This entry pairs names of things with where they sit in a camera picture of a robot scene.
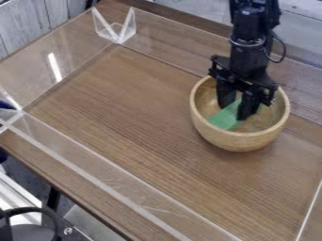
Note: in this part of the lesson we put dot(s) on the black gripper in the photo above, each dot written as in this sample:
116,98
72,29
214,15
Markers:
242,73

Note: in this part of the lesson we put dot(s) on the green rectangular block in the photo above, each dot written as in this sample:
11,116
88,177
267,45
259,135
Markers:
225,119

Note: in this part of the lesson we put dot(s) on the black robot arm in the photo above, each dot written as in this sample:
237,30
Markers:
254,17

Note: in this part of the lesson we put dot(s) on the light wooden bowl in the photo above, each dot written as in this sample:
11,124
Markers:
203,105

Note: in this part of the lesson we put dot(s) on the black table leg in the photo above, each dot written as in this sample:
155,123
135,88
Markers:
54,199

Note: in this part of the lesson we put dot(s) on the clear acrylic tray wall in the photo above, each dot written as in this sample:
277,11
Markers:
100,124

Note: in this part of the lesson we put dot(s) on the grey metal base plate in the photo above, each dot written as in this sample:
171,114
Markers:
87,225

